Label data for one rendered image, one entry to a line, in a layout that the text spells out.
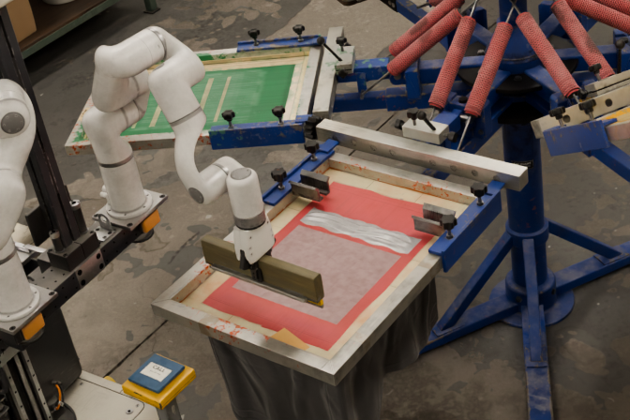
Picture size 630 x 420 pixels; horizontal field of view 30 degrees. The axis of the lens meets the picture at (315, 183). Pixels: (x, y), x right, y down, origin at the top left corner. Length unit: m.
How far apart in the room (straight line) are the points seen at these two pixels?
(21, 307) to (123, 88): 0.58
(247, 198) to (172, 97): 0.29
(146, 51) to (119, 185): 0.45
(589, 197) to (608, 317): 0.74
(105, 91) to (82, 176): 2.74
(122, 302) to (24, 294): 1.87
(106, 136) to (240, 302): 0.55
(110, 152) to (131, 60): 0.36
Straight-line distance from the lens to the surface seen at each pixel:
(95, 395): 3.96
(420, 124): 3.41
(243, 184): 2.72
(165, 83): 2.73
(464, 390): 4.08
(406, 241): 3.15
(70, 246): 3.04
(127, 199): 3.13
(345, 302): 2.99
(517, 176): 3.21
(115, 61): 2.77
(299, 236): 3.24
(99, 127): 3.01
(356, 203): 3.33
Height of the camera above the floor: 2.84
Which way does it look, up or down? 33 degrees down
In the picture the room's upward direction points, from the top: 10 degrees counter-clockwise
